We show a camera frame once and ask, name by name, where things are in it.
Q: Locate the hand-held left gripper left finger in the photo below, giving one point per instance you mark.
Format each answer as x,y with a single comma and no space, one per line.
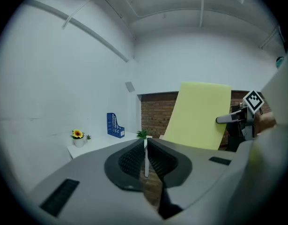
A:
87,172

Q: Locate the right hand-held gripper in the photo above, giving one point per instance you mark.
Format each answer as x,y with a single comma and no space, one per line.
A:
252,102

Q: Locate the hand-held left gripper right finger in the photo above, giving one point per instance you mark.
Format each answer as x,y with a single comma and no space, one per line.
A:
200,165

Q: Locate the yellow folder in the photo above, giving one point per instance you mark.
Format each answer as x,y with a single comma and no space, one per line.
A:
200,116

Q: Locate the blue file holder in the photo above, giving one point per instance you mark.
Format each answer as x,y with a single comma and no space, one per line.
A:
113,126

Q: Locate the person's right forearm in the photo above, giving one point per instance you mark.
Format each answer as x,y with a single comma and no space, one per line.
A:
264,123

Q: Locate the small green plant in pot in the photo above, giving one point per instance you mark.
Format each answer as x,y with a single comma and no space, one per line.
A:
88,138

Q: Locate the sunflower in white pot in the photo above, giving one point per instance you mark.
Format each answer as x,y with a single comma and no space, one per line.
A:
78,137

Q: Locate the green leafy plant white pot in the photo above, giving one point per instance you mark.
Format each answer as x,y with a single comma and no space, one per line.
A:
142,134

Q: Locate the white ceiling pipe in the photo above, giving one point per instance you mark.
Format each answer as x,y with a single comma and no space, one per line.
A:
201,10

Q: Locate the grey wall plate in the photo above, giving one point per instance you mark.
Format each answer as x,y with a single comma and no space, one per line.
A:
130,87

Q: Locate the grey wall conduit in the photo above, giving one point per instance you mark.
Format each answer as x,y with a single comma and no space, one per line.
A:
83,26

